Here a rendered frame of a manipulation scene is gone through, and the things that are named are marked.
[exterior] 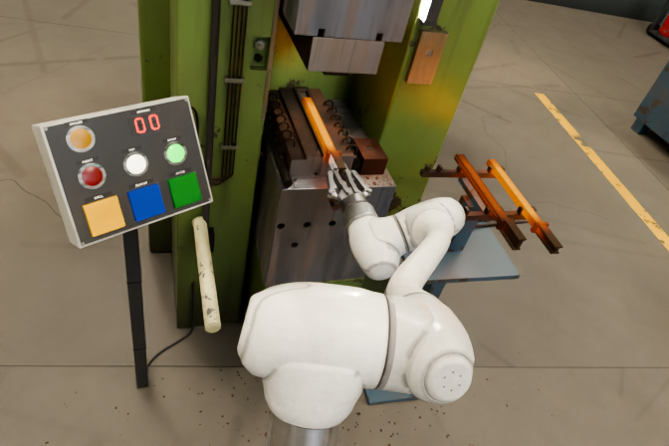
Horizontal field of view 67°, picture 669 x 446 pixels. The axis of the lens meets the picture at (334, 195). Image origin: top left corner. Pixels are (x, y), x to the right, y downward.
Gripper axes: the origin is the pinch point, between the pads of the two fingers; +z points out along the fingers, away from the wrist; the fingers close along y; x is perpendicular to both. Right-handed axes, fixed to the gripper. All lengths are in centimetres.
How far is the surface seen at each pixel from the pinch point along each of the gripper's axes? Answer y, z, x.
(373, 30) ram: 3.4, 6.3, 39.4
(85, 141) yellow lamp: -65, -11, 16
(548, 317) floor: 136, -3, -100
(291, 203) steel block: -12.2, -1.3, -13.8
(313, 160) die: -5.7, 5.1, -2.3
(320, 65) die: -9.3, 6.0, 28.9
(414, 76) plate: 26.5, 17.8, 20.9
